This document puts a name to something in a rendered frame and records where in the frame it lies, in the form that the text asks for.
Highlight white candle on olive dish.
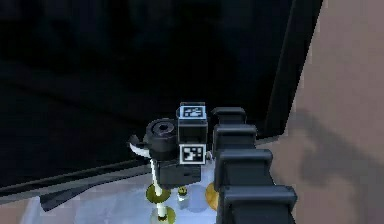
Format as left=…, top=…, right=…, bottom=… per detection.
left=150, top=203, right=177, bottom=224
left=145, top=183, right=172, bottom=205

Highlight orange round plate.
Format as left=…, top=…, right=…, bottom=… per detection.
left=204, top=181, right=220, bottom=212

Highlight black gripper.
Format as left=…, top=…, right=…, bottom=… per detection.
left=128, top=117, right=203, bottom=190

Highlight black television set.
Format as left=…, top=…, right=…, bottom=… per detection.
left=0, top=0, right=325, bottom=205

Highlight small white bottle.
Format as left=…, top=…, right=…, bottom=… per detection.
left=176, top=186, right=191, bottom=211

